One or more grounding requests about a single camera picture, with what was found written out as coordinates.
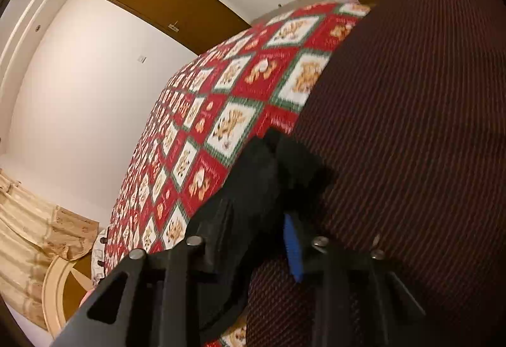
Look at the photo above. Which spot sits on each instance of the dark maroon striped clothing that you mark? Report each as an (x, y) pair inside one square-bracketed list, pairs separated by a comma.
[(395, 133)]

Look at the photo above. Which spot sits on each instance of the beige patterned curtain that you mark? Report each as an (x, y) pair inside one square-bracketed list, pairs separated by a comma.
[(27, 220)]

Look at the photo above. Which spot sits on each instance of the brown wooden door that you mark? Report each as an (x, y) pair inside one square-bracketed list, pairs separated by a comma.
[(174, 3)]

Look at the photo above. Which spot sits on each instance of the red printed bear blanket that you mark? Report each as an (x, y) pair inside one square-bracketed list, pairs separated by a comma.
[(237, 74)]

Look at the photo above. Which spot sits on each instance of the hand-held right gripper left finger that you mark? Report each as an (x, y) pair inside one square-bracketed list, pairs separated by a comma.
[(215, 236)]

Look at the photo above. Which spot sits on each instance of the black pants with rhinestones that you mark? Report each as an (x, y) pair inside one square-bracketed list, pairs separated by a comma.
[(261, 181)]

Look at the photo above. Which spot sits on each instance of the cream bed headboard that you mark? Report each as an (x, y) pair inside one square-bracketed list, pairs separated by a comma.
[(55, 291)]

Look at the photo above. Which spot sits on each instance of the white pillow with black print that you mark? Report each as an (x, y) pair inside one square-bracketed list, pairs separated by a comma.
[(99, 256)]

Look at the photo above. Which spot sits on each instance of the white wall switch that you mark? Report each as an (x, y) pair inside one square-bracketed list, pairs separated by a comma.
[(141, 59)]

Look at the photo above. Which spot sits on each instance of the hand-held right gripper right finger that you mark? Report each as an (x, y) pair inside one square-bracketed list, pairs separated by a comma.
[(292, 248)]

